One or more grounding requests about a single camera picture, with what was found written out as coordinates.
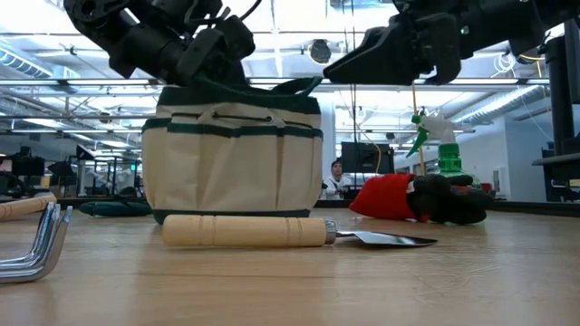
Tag pointed trowel wooden handle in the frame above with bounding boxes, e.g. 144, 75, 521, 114
0, 193, 58, 223

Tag black aluminium table frame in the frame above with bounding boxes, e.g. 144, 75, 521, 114
0, 195, 580, 217

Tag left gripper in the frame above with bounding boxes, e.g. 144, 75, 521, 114
176, 15, 257, 87

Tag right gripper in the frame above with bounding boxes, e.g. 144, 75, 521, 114
324, 12, 463, 87

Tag red black gardening gloves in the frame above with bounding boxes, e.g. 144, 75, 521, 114
348, 173, 495, 226

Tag green spray bottle white nozzle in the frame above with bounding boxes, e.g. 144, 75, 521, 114
405, 112, 484, 190

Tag black background workstation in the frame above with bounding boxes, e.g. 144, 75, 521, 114
0, 145, 46, 200

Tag grey side desk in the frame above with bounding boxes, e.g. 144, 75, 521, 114
532, 152, 580, 203

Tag wide trowel wooden handle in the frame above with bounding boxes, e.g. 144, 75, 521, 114
161, 214, 439, 249

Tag black monitor on stand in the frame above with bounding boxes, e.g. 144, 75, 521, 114
545, 17, 580, 158

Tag three-tine cultivator wooden handle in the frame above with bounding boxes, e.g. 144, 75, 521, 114
0, 201, 73, 285

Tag black ceiling cable reel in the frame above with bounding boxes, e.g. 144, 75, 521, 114
309, 38, 333, 65

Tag person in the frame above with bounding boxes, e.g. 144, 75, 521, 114
320, 158, 353, 201

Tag beige green canvas gardening bag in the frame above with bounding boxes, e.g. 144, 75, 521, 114
141, 75, 324, 225

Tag background robot cell frame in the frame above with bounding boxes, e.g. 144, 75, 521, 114
47, 143, 146, 198

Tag black background monitor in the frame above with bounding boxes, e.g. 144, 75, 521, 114
340, 141, 395, 176

